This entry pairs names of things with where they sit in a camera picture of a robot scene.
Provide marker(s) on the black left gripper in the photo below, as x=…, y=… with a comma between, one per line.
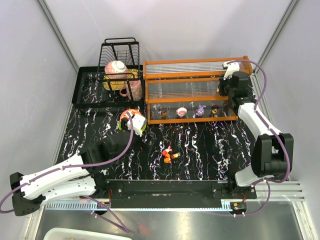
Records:
x=125, y=125

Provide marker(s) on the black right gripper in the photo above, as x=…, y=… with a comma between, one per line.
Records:
x=223, y=83

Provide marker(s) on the pink piglet toy figure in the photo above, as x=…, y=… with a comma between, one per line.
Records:
x=166, y=151

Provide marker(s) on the brown haired small toy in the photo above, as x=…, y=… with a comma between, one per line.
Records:
x=163, y=114

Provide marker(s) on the yellow bear toy figure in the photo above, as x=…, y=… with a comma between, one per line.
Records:
x=167, y=159

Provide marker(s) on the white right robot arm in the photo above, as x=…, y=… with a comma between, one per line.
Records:
x=272, y=155

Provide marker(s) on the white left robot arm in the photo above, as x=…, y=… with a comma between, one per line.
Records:
x=78, y=176

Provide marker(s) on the wooden tiered display shelf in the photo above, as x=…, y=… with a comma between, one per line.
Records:
x=188, y=83

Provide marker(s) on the lime green plate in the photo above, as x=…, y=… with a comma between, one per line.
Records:
x=139, y=126

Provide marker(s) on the Snow White toy figure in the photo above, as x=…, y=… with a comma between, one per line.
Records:
x=214, y=111

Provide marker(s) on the orange patterned white bowl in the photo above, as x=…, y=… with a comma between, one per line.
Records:
x=129, y=112

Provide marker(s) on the purple bunny toy figure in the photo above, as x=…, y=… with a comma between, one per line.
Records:
x=200, y=111

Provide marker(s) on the black drain tray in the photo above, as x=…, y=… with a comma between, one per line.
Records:
x=89, y=91

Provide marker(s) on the pink white lamb toy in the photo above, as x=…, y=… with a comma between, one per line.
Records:
x=181, y=112

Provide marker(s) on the yellow plate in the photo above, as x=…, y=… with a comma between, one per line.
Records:
x=118, y=84

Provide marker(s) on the pink floral mug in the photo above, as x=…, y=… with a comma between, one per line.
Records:
x=133, y=90

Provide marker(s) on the pink floral bowl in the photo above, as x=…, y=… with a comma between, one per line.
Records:
x=116, y=70

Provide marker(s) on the white plastic bin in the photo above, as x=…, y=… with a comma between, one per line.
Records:
x=58, y=233

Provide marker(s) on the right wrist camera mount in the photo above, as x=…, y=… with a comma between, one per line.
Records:
x=231, y=67

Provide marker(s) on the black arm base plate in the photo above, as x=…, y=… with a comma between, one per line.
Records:
x=204, y=188

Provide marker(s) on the black wire dish rack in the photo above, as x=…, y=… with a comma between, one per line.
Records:
x=125, y=49

